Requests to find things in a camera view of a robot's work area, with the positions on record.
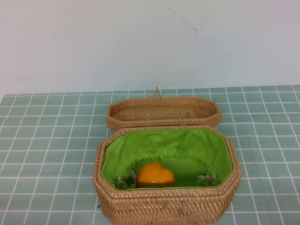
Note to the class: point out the teal grid tablecloth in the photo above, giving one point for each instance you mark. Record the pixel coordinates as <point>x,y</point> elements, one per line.
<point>47,152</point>

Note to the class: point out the woven rattan basket lid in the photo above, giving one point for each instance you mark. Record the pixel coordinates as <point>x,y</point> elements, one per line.
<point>140,115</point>

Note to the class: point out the orange red artificial pear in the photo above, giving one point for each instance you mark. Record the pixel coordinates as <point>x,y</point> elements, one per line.
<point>154,175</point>

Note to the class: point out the pale ribbon tie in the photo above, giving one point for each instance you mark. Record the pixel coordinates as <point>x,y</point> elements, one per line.
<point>124,184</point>
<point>206,179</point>

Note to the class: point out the woven rattan basket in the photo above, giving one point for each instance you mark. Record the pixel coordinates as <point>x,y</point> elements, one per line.
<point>164,206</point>

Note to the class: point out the green fabric basket lining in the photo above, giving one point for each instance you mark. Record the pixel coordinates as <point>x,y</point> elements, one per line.
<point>164,145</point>

